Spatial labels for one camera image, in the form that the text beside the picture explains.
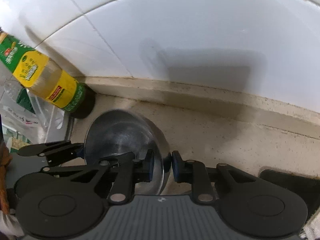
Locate large steel bowl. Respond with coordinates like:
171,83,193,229
84,109,171,195

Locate white plastic storage tub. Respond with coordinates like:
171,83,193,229
1,64,71,144

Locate yellow green labelled oil bottle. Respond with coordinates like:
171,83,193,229
1,30,95,119

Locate white crumpled cloth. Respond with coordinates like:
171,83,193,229
300,210,320,240

